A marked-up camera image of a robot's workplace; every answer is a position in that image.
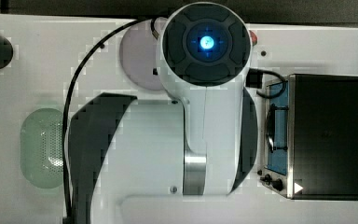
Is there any lilac round plate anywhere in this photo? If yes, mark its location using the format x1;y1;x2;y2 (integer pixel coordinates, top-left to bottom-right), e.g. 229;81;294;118
119;20;163;91

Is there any black toaster oven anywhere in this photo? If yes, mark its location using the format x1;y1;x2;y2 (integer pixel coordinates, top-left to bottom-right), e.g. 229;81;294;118
258;74;358;201

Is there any green oval strainer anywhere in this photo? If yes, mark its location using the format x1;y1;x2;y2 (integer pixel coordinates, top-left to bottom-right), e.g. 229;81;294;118
21;108;63;189

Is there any red strawberry toy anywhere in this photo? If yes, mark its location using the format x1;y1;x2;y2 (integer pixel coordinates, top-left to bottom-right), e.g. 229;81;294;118
249;31;258;46

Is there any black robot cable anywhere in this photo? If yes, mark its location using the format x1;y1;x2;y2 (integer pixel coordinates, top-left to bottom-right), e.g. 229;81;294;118
62;18;144;224

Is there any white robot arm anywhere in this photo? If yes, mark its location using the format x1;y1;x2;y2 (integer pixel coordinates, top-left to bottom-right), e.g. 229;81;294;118
66;2;257;224

